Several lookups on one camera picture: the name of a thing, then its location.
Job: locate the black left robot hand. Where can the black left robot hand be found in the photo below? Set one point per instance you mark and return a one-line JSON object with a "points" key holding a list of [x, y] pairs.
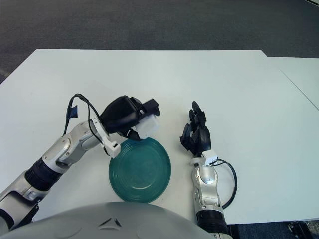
{"points": [[119, 114]]}

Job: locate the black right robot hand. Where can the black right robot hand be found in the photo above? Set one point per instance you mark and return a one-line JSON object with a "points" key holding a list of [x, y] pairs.
{"points": [[199, 139]]}

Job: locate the white square charger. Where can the white square charger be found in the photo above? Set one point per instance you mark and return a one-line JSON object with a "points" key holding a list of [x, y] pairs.
{"points": [[148, 127]]}

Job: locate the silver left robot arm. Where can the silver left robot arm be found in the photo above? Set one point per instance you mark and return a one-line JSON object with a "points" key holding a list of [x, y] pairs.
{"points": [[49, 159]]}

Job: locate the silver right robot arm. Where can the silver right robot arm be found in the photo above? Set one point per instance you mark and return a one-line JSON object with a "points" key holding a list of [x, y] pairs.
{"points": [[207, 191]]}

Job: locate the green round plate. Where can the green round plate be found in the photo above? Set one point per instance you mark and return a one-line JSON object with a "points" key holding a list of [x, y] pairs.
{"points": [[142, 171]]}

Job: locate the white right wrist connector box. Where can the white right wrist connector box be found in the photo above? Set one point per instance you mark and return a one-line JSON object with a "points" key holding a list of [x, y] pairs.
{"points": [[209, 157]]}

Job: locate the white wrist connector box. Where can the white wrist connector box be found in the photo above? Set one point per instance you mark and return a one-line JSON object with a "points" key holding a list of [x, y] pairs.
{"points": [[209, 157], [113, 149]]}

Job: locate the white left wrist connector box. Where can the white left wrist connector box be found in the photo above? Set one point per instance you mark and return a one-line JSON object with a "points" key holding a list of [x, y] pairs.
{"points": [[113, 149]]}

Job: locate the grey robot torso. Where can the grey robot torso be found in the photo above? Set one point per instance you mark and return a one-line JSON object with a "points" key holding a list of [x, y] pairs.
{"points": [[104, 224]]}

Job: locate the black caster base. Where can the black caster base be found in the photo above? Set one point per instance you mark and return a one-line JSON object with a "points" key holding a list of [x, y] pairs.
{"points": [[299, 230]]}

